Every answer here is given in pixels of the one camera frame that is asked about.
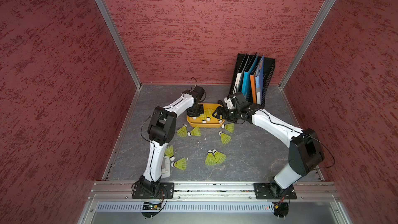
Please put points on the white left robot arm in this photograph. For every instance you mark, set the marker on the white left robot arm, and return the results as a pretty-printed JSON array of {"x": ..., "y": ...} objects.
[{"x": 161, "y": 130}]

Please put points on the grey white stapler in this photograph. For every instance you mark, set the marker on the grey white stapler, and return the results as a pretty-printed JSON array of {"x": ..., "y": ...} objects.
[{"x": 166, "y": 167}]

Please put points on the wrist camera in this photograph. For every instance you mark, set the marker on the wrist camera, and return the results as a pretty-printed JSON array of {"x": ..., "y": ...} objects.
[
  {"x": 236, "y": 101},
  {"x": 198, "y": 93}
]

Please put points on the yellow shuttlecock two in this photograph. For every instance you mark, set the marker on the yellow shuttlecock two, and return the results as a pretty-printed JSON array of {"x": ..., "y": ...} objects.
[{"x": 197, "y": 118}]

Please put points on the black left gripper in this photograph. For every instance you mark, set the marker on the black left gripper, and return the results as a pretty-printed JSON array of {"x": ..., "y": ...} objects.
[{"x": 200, "y": 112}]

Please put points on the left aluminium corner post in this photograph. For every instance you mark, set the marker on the left aluminium corner post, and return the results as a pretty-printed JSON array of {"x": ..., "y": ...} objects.
[{"x": 118, "y": 41}]

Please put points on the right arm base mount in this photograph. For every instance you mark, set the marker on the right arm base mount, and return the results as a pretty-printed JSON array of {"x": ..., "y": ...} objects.
[{"x": 271, "y": 191}]

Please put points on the blue folder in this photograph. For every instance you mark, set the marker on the blue folder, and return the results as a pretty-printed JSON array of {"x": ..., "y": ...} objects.
[{"x": 259, "y": 80}]

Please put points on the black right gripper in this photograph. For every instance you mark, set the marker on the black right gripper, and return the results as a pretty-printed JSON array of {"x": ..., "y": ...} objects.
[{"x": 225, "y": 115}]

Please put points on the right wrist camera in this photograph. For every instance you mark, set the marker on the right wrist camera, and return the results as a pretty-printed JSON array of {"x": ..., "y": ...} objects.
[{"x": 236, "y": 101}]

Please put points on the orange spine book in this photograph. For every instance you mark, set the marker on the orange spine book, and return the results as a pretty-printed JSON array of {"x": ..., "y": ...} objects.
[{"x": 253, "y": 88}]

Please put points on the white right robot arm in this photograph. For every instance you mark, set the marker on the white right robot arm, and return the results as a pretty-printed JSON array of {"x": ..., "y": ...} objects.
[{"x": 305, "y": 150}]

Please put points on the aluminium corner post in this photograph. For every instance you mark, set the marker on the aluminium corner post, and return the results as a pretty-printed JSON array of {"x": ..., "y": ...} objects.
[
  {"x": 118, "y": 41},
  {"x": 313, "y": 30}
]

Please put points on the yellow shuttlecock six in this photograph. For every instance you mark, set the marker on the yellow shuttlecock six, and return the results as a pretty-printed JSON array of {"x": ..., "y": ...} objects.
[{"x": 182, "y": 132}]

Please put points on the black file holder rack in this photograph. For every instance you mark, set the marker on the black file holder rack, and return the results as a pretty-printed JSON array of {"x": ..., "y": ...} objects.
[{"x": 269, "y": 67}]

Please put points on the yellow shuttlecock one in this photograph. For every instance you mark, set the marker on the yellow shuttlecock one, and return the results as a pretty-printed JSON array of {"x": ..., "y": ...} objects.
[{"x": 208, "y": 113}]

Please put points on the yellow shuttlecock eight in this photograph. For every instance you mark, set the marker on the yellow shuttlecock eight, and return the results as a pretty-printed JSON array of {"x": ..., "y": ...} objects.
[{"x": 225, "y": 138}]

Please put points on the yellow shuttlecock four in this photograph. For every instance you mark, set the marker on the yellow shuttlecock four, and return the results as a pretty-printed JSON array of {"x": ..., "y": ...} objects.
[{"x": 194, "y": 132}]

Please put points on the teal book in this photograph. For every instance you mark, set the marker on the teal book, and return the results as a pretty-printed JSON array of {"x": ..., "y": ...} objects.
[{"x": 249, "y": 67}]

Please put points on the yellow plastic storage box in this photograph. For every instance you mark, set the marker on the yellow plastic storage box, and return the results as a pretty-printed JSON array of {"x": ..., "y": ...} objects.
[{"x": 212, "y": 124}]

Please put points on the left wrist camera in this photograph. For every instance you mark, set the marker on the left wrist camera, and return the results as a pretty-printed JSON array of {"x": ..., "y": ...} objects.
[{"x": 198, "y": 93}]

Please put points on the yellow shuttlecock seven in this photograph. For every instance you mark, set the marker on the yellow shuttlecock seven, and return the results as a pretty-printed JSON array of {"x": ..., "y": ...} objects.
[{"x": 204, "y": 118}]

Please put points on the yellow shuttlecock five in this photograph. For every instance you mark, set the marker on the yellow shuttlecock five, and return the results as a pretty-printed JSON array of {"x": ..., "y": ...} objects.
[{"x": 230, "y": 127}]

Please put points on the yellow shuttlecock ten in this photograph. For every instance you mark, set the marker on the yellow shuttlecock ten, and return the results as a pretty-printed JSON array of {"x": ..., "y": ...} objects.
[{"x": 181, "y": 164}]

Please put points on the right aluminium corner post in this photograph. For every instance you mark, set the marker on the right aluminium corner post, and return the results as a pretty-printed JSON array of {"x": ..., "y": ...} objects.
[{"x": 313, "y": 30}]

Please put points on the white book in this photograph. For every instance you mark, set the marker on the white book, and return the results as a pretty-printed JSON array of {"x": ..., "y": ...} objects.
[{"x": 238, "y": 71}]

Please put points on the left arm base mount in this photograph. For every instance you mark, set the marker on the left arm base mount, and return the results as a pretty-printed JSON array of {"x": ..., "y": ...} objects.
[{"x": 158, "y": 190}]

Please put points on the yellow shuttlecock nine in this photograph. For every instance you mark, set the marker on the yellow shuttlecock nine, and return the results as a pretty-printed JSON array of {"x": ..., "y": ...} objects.
[{"x": 169, "y": 152}]

